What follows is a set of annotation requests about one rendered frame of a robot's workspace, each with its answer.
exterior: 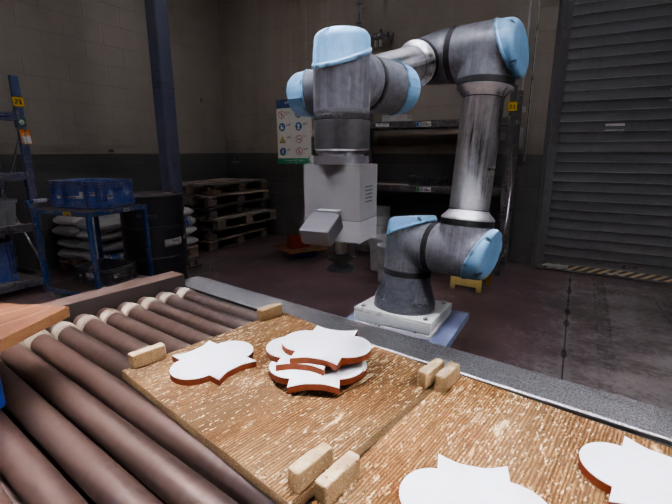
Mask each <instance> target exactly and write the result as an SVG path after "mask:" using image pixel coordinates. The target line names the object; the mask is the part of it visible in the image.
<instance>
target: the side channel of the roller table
mask: <svg viewBox="0 0 672 504"><path fill-rule="evenodd" d="M177 287H182V288H183V287H185V279H184V274H181V273H178V272H174V271H170V272H166V273H162V274H158V275H153V276H149V277H145V278H141V279H137V280H133V281H129V282H125V283H121V284H117V285H113V286H109V287H105V288H100V289H96V290H92V291H88V292H84V293H80V294H76V295H72V296H68V297H64V298H60V299H56V300H52V301H48V302H43V303H39V304H35V305H53V306H69V311H70V316H69V317H68V318H66V319H64V320H62V321H65V322H70V323H72V324H73V321H74V319H75V318H76V317H77V316H78V315H80V314H88V315H94V316H96V314H97V312H98V311H99V310H100V309H102V308H113V309H116V310H117V308H118V306H119V305H120V304H121V303H123V302H130V303H136V304H137V301H138V300H139V299H140V298H141V297H144V296H146V297H153V298H155V296H156V295H157V294H158V293H159V292H162V291H164V292H171V293H172V291H173V290H174V289H175V288H177Z"/></svg>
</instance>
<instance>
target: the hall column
mask: <svg viewBox="0 0 672 504"><path fill-rule="evenodd" d="M144 3H145V14H146V24H147V35H148V45H149V56H150V66H151V77H152V87H153V98H154V108H155V118H156V129H157V139H158V150H159V160H160V171H161V181H162V191H177V192H182V204H183V216H184V201H183V189H182V177H181V165H180V153H179V142H178V132H177V119H176V106H175V94H174V82H173V70H172V58H171V47H170V35H169V23H168V11H167V0H144ZM184 228H185V240H186V249H187V251H186V255H187V263H188V270H190V269H193V268H196V267H200V266H202V264H199V263H198V262H197V260H195V262H189V260H188V248H187V237H186V226H185V224H184Z"/></svg>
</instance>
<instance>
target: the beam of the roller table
mask: <svg viewBox="0 0 672 504"><path fill-rule="evenodd" d="M185 287H187V288H190V289H193V290H194V291H195V292H198V293H201V294H204V295H207V296H210V297H213V298H216V299H219V300H223V301H226V302H229V303H232V304H235V305H238V306H241V307H244V308H247V309H250V310H253V311H257V309H259V308H261V307H264V306H267V305H270V304H273V303H276V302H278V303H281V304H282V312H284V313H286V314H289V315H292V316H294V317H297V318H300V319H303V320H305V321H308V322H311V323H314V324H316V325H319V326H322V327H324V328H327V329H331V330H339V331H352V330H358V336H357V337H361V338H364V339H366V340H367V341H369V343H370V344H371V345H373V346H376V347H379V348H381V349H384V350H387V351H390V352H392V353H395V354H398V355H401V356H403V357H406V358H409V359H411V360H414V361H417V362H420V363H422V364H425V365H427V364H429V363H430V362H431V361H432V360H433V359H435V358H439V359H442V360H444V361H445V364H444V367H445V366H446V365H448V364H449V363H450V361H453V362H455V363H458V364H460V375H462V376H465V377H467V378H470V379H473V380H476V381H479V382H482V383H485V384H488V385H491V386H494V387H496V388H499V389H502V390H505V391H508V392H511V393H514V394H517V395H520V396H523V397H525V398H528V399H531V400H534V401H537V402H540V403H543V404H546V405H549V406H551V407H554V408H557V409H560V410H563V411H566V412H569V413H572V414H575V415H578V416H581V417H584V418H587V419H590V420H593V421H596V422H599V423H602V424H605V425H608V426H611V427H615V428H618V429H621V430H624V431H627V432H630V433H633V434H636V435H639V436H642V437H645V438H648V439H652V440H655V441H658V442H661V443H664V444H667V445H670V446H672V411H670V410H667V409H663V408H660V407H656V406H653V405H649V404H646V403H642V402H639V401H635V400H632V399H628V398H625V397H621V396H618V395H614V394H611V393H607V392H604V391H600V390H597V389H593V388H590V387H586V386H583V385H579V384H576V383H572V382H569V381H565V380H562V379H558V378H555V377H551V376H548V375H544V374H541V373H537V372H534V371H530V370H527V369H523V368H520V367H516V366H513V365H509V364H506V363H502V362H499V361H495V360H492V359H488V358H485V357H481V356H478V355H474V354H471V353H467V352H464V351H460V350H457V349H453V348H450V347H446V346H443V345H439V344H436V343H432V342H429V341H425V340H422V339H418V338H415V337H411V336H408V335H404V334H401V333H397V332H394V331H390V330H387V329H383V328H380V327H376V326H372V325H369V324H365V323H362V322H358V321H355V320H351V319H348V318H344V317H341V316H337V315H334V314H330V313H327V312H323V311H320V310H316V309H313V308H309V307H306V306H302V305H299V304H295V303H292V302H288V301H285V300H281V299H278V298H274V297H271V296H267V295H264V294H260V293H257V292H253V291H250V290H246V289H243V288H239V287H236V286H232V285H229V284H225V283H222V282H218V281H215V280H211V279H208V278H204V277H201V276H195V277H192V278H188V279H185Z"/></svg>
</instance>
